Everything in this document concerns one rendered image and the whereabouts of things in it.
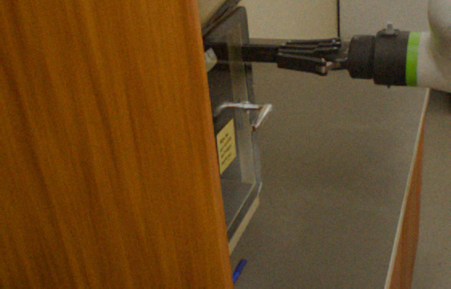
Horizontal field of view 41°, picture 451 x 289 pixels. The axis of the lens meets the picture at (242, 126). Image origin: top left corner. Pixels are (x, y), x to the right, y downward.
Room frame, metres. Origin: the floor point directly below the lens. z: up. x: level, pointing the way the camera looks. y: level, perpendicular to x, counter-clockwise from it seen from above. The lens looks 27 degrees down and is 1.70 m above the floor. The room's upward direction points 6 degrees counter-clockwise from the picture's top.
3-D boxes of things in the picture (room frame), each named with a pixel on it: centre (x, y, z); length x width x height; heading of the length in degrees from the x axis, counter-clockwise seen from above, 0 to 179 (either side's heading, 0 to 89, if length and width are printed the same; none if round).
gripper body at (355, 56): (0.98, -0.19, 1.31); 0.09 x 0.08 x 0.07; 68
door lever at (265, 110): (1.01, -0.02, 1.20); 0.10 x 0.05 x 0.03; 157
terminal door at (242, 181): (0.95, 0.03, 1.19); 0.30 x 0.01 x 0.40; 157
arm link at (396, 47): (0.95, -0.26, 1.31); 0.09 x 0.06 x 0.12; 158
